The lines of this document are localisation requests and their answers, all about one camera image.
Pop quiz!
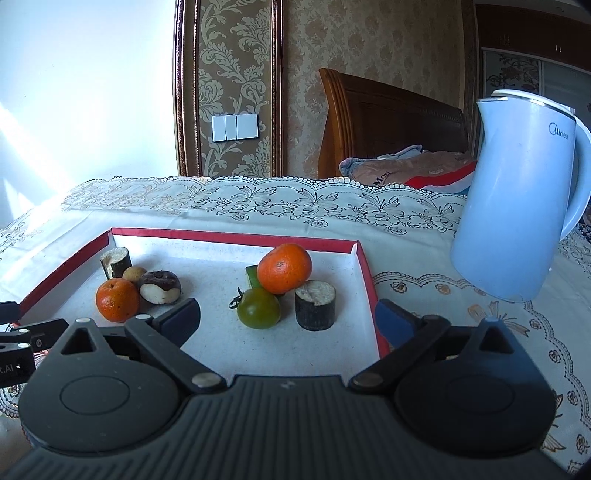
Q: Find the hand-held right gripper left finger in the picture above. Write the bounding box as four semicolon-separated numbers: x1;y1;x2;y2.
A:
48;298;227;395

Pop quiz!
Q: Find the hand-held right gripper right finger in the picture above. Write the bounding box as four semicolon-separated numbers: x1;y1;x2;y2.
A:
348;298;522;395

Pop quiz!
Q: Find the brown water chestnut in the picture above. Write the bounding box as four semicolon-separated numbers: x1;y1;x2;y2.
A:
139;270;182;305

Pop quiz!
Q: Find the red cardboard tray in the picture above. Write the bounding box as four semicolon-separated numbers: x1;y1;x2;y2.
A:
18;227;391;361

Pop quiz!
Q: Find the small orange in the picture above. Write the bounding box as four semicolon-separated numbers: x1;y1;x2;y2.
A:
95;278;140;323

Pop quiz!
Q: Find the green tomato with stem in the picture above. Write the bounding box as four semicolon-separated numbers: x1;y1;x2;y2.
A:
229;287;281;330

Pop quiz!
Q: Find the thick sugarcane piece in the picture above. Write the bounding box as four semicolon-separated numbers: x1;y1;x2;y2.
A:
294;280;337;332

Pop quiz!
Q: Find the small sugarcane piece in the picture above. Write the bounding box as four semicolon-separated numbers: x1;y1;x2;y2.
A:
100;247;132;280

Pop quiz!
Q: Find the large orange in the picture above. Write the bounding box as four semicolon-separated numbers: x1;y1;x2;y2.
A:
257;243;313;295

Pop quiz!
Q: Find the light blue cloth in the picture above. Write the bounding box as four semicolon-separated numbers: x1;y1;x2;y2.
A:
379;144;423;160

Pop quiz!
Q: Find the white electric kettle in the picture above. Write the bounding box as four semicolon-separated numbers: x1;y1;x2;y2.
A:
450;89;591;303

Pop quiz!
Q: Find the wooden bed headboard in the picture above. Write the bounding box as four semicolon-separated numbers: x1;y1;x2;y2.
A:
318;68;471;180

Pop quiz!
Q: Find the wooden wardrobe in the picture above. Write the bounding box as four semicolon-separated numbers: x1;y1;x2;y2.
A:
475;4;591;158

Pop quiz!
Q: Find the white wall light switch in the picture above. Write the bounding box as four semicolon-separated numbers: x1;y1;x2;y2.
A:
212;114;260;142

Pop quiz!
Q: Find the wooden wall panel frame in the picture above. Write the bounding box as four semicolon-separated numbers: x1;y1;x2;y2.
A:
174;0;283;178

